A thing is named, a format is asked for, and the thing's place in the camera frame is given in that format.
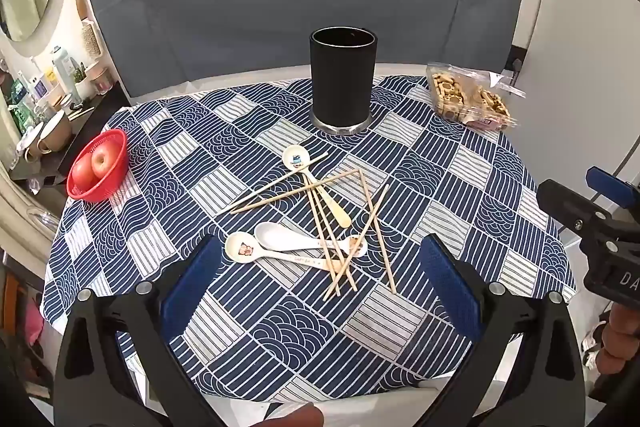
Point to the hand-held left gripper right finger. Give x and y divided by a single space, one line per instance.
450 292

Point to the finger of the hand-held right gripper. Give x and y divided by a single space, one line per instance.
565 207
610 187

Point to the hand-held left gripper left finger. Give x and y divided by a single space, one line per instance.
192 292

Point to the white spoon bear print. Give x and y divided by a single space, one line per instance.
240 249

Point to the plain white spoon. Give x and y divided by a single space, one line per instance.
267 234

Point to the pile of wooden chopsticks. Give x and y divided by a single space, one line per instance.
300 190

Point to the white spoon blue print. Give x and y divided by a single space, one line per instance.
295 157

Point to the black cylindrical utensil holder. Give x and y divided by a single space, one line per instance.
342 82

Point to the person's right hand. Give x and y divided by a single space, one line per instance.
622 342

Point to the person's left hand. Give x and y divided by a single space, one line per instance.
295 418

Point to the blue patterned tablecloth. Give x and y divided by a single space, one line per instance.
450 207

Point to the red plastic basket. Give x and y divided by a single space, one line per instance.
107 187

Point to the black clip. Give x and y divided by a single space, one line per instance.
516 64

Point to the red apple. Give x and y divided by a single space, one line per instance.
82 168
103 159

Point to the clear packet of biscuits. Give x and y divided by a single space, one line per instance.
450 92

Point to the brown cup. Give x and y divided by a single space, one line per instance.
57 132

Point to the pink candle jar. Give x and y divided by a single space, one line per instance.
102 79

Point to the small potted plant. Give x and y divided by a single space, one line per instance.
80 79

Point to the white spray bottle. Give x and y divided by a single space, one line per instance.
62 67

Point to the glass jar of grains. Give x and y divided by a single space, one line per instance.
91 37

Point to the grey backdrop board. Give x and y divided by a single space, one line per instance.
250 7

